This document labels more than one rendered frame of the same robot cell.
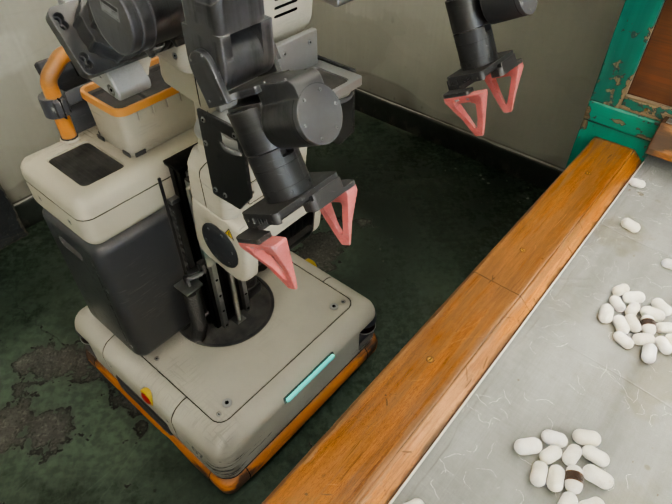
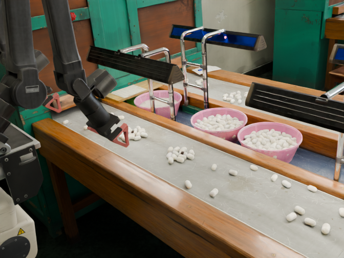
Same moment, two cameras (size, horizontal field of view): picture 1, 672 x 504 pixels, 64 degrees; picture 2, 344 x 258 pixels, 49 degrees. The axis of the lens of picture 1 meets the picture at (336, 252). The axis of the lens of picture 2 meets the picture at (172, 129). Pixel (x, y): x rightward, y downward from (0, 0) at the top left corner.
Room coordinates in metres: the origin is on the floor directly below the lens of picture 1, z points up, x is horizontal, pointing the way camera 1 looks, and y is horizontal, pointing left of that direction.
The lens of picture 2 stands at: (0.12, 1.03, 1.52)
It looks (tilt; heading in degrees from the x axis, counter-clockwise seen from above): 26 degrees down; 279
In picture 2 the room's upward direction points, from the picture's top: 5 degrees counter-clockwise
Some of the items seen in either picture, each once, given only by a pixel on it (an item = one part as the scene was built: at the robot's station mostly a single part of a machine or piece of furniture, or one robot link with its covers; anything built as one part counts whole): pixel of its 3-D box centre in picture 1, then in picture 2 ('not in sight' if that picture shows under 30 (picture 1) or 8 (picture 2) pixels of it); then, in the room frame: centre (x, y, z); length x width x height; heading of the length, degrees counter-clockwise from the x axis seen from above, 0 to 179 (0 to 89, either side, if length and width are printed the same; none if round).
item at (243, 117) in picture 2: not in sight; (218, 127); (0.15, -0.61, 0.72); 0.27 x 0.27 x 0.10
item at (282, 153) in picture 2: not in sight; (269, 145); (-0.06, -0.43, 0.72); 0.27 x 0.27 x 0.10
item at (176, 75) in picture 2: not in sight; (129, 61); (0.54, -0.57, 1.08); 0.62 x 0.08 x 0.07; 140
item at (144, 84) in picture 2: not in sight; (133, 90); (0.66, -1.03, 0.77); 0.33 x 0.15 x 0.01; 50
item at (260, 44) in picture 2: not in sight; (212, 36); (0.18, -1.00, 1.08); 0.62 x 0.08 x 0.07; 140
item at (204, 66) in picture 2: not in sight; (205, 71); (0.23, -0.93, 0.90); 0.20 x 0.19 x 0.45; 140
